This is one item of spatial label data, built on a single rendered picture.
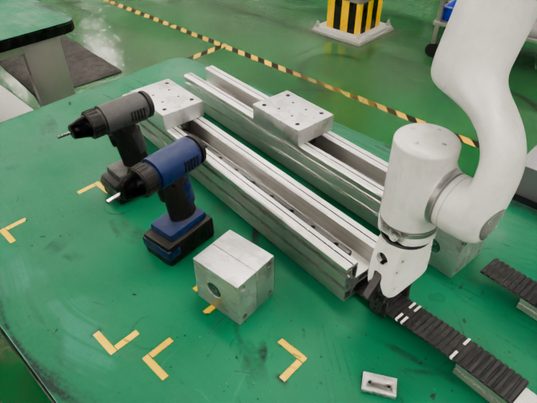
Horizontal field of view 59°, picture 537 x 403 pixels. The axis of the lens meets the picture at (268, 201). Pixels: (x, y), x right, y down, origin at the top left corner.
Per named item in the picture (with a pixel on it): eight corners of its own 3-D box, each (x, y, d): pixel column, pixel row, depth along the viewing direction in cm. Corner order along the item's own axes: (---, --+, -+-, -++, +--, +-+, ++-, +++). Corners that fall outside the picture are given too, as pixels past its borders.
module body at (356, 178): (440, 229, 97) (450, 196, 92) (410, 251, 92) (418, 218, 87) (215, 91, 145) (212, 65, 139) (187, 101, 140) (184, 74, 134)
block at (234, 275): (282, 285, 86) (283, 247, 80) (240, 325, 79) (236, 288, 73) (241, 259, 91) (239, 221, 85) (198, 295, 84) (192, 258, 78)
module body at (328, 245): (379, 274, 88) (387, 241, 82) (342, 302, 83) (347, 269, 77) (160, 111, 135) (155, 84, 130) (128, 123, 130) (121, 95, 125)
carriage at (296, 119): (332, 139, 113) (333, 114, 108) (297, 157, 107) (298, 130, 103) (286, 113, 122) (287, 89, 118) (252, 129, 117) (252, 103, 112)
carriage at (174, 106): (205, 125, 118) (202, 100, 114) (166, 141, 113) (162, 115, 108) (172, 101, 128) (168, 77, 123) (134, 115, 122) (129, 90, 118)
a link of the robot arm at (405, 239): (413, 245, 64) (409, 260, 66) (451, 216, 68) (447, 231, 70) (365, 213, 69) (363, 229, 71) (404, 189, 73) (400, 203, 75)
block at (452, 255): (487, 247, 93) (502, 210, 87) (450, 278, 87) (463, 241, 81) (447, 223, 98) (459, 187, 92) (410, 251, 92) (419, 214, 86)
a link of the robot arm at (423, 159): (457, 219, 67) (405, 188, 73) (483, 141, 59) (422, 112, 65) (419, 246, 63) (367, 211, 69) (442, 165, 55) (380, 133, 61)
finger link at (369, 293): (364, 293, 71) (369, 306, 75) (398, 256, 72) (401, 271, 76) (358, 288, 71) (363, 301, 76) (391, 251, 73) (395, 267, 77)
